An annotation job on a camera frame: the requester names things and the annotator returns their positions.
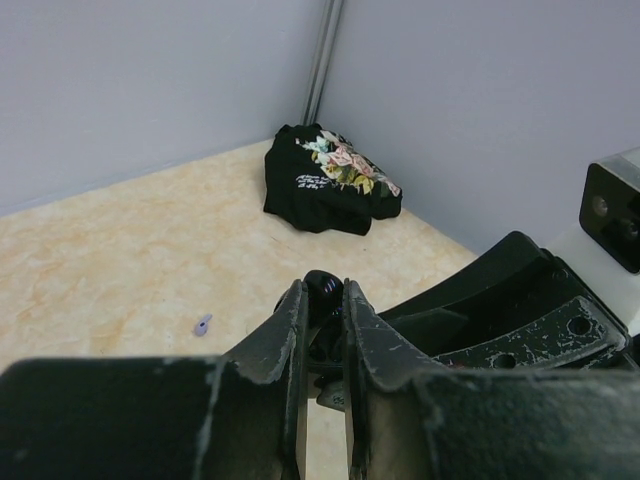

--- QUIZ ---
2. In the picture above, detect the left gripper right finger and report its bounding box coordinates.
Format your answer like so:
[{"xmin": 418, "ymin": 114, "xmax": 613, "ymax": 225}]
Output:
[{"xmin": 342, "ymin": 280, "xmax": 639, "ymax": 479}]

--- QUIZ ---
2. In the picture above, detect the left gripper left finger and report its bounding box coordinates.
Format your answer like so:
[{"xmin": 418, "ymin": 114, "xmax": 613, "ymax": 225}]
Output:
[{"xmin": 1, "ymin": 281, "xmax": 308, "ymax": 479}]

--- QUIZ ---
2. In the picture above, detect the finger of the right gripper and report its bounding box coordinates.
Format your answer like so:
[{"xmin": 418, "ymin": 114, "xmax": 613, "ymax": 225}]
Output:
[
  {"xmin": 379, "ymin": 231, "xmax": 570, "ymax": 345},
  {"xmin": 434, "ymin": 295, "xmax": 625, "ymax": 369}
]

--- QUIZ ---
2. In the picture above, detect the black earbud case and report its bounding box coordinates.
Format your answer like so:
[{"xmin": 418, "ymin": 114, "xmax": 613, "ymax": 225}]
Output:
[{"xmin": 303, "ymin": 270, "xmax": 345, "ymax": 412}]

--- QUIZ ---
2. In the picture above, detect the purple earbud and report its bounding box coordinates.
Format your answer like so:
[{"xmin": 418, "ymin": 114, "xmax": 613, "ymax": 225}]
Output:
[{"xmin": 193, "ymin": 314, "xmax": 212, "ymax": 337}]

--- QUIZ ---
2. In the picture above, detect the black floral cloth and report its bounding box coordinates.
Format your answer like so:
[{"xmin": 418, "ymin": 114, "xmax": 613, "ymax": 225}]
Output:
[{"xmin": 263, "ymin": 123, "xmax": 403, "ymax": 236}]

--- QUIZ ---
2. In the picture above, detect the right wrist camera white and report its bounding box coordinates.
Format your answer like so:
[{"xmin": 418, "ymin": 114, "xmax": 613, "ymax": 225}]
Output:
[{"xmin": 547, "ymin": 148, "xmax": 639, "ymax": 337}]

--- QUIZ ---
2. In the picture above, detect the aluminium frame post right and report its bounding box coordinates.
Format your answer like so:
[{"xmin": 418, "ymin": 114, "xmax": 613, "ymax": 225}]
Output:
[{"xmin": 300, "ymin": 0, "xmax": 345, "ymax": 125}]

